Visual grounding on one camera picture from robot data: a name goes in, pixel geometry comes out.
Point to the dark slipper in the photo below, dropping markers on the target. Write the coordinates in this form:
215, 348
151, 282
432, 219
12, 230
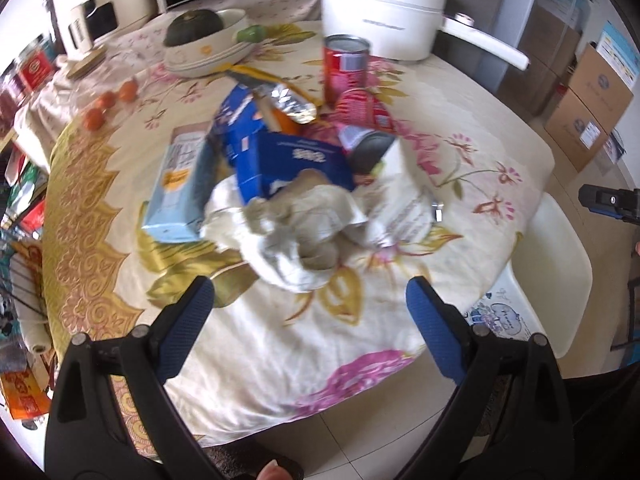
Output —
235, 462

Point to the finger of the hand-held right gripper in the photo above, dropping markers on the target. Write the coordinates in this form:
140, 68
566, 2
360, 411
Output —
602, 204

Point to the clear bag of orange fruits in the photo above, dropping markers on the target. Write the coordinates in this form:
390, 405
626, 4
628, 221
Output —
87, 62

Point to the cardboard box with blue label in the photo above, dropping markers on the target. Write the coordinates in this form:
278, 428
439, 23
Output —
575, 130
605, 85

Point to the red snack packet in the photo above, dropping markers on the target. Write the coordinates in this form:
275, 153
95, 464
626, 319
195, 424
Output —
365, 110

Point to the plain cardboard box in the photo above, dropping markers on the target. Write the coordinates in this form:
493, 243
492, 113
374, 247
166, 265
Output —
547, 50

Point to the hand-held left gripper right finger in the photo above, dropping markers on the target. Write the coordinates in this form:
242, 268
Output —
435, 330

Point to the red and gold packet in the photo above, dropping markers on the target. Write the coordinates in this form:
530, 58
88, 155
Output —
25, 392

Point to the white paper roll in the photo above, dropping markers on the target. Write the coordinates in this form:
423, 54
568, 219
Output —
35, 332

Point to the red tin can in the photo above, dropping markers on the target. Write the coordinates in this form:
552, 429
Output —
345, 75

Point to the dark grey pouch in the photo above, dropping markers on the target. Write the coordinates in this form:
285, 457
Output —
370, 152

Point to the white tissue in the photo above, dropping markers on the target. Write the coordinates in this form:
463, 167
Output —
300, 230

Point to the small orange fruit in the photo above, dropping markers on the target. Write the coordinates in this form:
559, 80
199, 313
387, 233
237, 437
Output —
128, 91
106, 101
93, 119

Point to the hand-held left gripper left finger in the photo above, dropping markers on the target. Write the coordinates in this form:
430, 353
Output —
182, 330

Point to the dark blue box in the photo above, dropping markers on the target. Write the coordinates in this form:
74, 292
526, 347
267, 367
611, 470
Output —
300, 160

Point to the white plastic chair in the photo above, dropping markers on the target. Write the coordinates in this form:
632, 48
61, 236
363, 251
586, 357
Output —
550, 260

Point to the dark green squash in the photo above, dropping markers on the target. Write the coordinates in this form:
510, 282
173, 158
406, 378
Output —
192, 27

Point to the white printed plastic bag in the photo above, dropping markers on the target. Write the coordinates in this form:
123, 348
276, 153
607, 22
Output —
405, 200

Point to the orange packet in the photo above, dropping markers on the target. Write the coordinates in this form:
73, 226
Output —
285, 122

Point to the green fruit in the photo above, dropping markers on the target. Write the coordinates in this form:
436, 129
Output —
248, 34

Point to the white ceramic bowl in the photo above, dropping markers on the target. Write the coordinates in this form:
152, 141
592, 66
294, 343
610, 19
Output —
210, 55

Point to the light blue carton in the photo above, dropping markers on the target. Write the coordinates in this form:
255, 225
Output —
175, 185

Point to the blue and white carton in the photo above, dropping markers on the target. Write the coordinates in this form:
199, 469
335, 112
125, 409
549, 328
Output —
240, 120

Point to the cluttered storage rack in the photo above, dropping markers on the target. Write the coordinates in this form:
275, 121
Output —
20, 200

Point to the blue printed seat cushion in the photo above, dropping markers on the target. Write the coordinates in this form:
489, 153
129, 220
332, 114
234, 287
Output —
500, 310

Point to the floral tablecloth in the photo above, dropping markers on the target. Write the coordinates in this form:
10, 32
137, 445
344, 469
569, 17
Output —
250, 360

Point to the silver foil snack bag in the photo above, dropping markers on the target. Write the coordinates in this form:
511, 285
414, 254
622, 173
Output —
290, 102

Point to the white electric cooking pot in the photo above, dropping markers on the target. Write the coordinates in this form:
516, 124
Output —
380, 10

